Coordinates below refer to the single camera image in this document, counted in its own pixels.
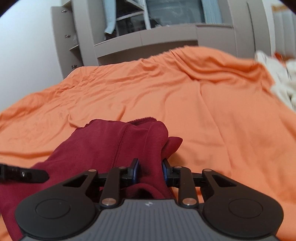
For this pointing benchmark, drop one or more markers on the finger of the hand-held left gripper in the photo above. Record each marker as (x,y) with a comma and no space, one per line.
(27,175)

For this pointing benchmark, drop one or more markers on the white crumpled cloth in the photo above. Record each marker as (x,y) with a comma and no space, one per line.
(283,81)

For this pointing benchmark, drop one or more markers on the orange bed blanket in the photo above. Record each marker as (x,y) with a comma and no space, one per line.
(208,111)

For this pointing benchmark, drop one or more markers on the light blue curtain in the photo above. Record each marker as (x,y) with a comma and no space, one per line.
(212,11)
(109,16)

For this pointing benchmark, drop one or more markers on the white padded headboard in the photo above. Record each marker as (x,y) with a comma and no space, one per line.
(284,30)

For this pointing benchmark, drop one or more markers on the grey built-in cabinet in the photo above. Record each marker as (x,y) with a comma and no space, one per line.
(166,36)

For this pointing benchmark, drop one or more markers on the dark red long-sleeved shirt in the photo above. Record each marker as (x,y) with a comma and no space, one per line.
(99,150)

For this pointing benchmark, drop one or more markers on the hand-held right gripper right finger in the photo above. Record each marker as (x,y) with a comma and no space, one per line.
(164,172)

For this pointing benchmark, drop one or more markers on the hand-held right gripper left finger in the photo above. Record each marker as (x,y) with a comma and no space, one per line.
(136,169)

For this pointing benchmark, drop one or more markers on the glass window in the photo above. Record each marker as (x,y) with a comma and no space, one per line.
(175,11)

